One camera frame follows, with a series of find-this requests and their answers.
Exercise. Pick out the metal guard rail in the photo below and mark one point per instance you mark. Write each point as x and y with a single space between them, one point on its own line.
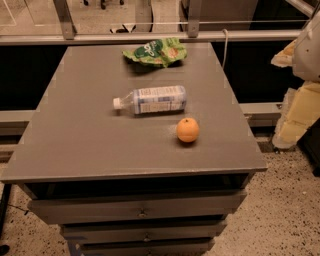
84 22

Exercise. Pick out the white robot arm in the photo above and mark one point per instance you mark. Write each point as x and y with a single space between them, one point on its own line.
301 107

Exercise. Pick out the top grey drawer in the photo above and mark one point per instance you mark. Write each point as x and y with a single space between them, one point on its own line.
137 207

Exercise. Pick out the grey drawer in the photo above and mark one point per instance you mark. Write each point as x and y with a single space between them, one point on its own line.
153 248
137 207
145 232

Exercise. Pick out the orange fruit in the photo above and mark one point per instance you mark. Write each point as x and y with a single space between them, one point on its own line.
187 130

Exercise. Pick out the blue label plastic bottle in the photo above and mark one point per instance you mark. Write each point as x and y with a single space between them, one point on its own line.
153 100

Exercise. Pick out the bottom grey drawer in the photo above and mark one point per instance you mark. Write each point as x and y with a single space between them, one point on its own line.
153 248

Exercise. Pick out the green chip bag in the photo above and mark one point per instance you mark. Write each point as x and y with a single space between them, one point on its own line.
158 53

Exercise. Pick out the grey drawer cabinet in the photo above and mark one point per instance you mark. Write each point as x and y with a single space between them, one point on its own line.
77 146

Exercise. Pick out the middle grey drawer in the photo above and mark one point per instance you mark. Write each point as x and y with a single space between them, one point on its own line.
145 232

